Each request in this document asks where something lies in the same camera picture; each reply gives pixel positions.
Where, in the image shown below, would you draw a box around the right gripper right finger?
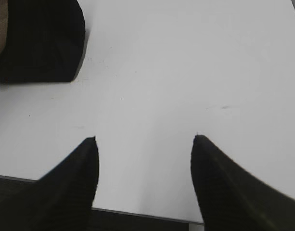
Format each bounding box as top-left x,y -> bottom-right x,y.
191,135 -> 295,231

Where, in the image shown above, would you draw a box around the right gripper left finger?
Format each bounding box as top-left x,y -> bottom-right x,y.
0,137 -> 99,231

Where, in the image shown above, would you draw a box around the black bag with tan handles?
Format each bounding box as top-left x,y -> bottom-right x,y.
0,0 -> 85,84

